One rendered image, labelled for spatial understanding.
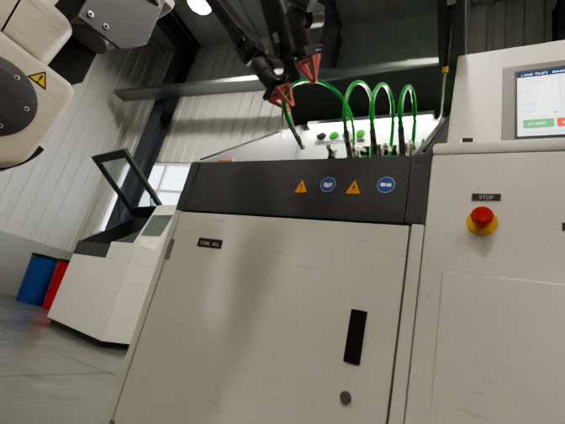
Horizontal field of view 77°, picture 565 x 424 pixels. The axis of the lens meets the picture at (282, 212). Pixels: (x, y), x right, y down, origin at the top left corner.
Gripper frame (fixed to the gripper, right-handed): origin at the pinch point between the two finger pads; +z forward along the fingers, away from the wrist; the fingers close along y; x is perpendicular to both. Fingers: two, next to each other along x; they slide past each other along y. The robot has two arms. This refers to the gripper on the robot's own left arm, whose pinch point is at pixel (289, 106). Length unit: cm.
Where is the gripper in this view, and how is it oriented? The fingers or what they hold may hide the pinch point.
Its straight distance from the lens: 123.7
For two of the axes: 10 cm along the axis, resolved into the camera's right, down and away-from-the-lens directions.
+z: 5.8, 8.1, -1.1
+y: -4.2, 4.1, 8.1
